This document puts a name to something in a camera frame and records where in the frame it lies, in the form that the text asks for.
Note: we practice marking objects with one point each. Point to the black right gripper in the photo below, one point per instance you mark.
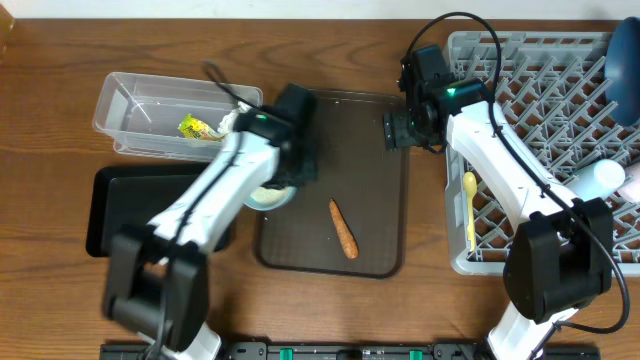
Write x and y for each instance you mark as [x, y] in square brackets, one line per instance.
[395, 132]

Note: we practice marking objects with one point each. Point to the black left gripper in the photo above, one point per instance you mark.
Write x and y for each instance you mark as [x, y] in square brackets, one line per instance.
[308, 174]

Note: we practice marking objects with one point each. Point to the white tissue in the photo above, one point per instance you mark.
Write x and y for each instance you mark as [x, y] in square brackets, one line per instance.
[226, 124]

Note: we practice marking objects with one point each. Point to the yellow plastic spoon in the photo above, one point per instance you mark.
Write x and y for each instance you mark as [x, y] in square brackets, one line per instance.
[470, 187]

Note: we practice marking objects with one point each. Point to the light blue bowl with rice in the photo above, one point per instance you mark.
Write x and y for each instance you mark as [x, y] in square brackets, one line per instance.
[263, 199]

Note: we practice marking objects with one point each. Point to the yellow green snack wrapper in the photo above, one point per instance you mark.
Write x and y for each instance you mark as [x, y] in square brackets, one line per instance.
[194, 128]

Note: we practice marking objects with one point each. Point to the orange carrot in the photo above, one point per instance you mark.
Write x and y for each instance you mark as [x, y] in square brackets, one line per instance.
[346, 238]

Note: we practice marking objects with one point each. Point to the blue cup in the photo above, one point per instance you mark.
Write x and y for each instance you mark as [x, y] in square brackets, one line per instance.
[597, 180]

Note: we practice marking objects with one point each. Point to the dark blue plate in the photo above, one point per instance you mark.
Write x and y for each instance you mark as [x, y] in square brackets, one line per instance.
[622, 69]

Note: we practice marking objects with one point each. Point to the pink cup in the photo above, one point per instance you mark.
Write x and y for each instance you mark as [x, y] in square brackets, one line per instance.
[630, 190]

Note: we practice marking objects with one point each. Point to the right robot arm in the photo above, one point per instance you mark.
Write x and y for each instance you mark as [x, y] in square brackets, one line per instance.
[560, 257]

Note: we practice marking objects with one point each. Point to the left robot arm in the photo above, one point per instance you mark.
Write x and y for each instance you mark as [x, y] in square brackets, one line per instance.
[157, 282]

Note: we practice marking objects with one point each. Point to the grey dishwasher rack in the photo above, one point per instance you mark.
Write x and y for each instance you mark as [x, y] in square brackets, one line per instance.
[552, 93]

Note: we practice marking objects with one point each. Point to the dark brown serving tray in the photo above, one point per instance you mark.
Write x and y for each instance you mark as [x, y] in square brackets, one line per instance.
[367, 182]

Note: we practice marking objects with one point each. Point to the clear plastic bin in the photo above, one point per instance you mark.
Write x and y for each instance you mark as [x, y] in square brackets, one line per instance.
[141, 113]

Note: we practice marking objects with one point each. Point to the black bin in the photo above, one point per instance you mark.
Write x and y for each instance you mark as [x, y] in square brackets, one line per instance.
[133, 194]

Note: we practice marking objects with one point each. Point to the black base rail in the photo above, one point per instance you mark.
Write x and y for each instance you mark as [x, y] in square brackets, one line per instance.
[263, 351]

